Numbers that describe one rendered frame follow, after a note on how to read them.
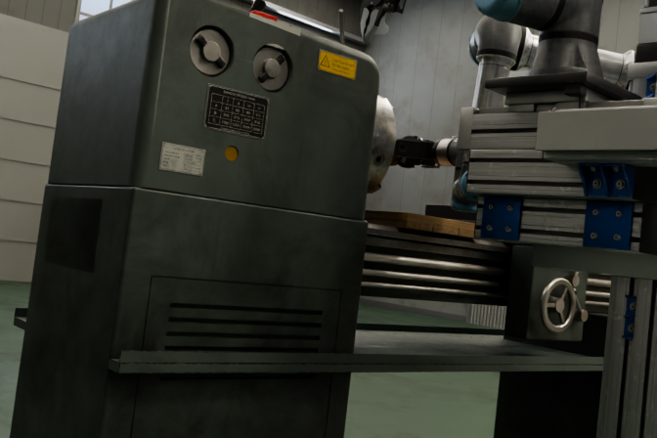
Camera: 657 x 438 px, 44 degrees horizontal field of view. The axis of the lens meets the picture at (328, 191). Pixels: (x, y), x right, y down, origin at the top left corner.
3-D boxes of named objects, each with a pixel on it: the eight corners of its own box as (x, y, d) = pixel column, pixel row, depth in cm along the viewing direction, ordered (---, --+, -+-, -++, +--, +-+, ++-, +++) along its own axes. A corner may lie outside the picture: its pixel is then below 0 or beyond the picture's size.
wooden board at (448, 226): (406, 228, 209) (407, 212, 209) (320, 221, 237) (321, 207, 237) (482, 239, 227) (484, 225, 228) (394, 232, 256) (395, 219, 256)
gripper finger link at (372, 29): (386, 49, 212) (396, 15, 211) (369, 43, 208) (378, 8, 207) (378, 48, 214) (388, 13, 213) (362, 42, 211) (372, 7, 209)
